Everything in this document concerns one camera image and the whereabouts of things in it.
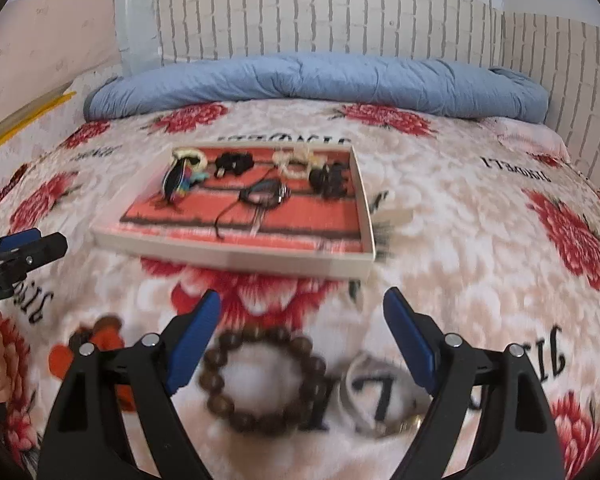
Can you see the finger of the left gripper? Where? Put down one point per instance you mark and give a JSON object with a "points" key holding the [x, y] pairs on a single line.
{"points": [[32, 256], [12, 241]]}

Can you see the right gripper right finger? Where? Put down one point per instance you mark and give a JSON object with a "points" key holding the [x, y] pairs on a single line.
{"points": [[516, 436]]}

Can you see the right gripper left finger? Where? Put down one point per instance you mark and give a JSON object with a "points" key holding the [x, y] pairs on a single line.
{"points": [[85, 436]]}

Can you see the orange scrunchie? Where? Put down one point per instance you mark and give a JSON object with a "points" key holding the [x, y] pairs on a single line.
{"points": [[104, 338]]}

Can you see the white strap gold watch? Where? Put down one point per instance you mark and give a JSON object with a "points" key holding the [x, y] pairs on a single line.
{"points": [[381, 399]]}

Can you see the rainbow black claw clip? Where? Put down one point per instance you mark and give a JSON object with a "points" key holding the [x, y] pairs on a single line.
{"points": [[178, 181]]}

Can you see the yellow strip at bedside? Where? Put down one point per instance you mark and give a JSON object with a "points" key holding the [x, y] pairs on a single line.
{"points": [[29, 113]]}

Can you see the cream and pink hair clip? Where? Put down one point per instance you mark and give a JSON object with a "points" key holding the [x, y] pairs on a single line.
{"points": [[193, 158]]}

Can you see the translucent plastic sheet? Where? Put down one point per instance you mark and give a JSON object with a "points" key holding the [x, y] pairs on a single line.
{"points": [[137, 35]]}

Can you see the blue folded quilt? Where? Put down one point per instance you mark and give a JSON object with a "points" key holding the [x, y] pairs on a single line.
{"points": [[433, 86]]}

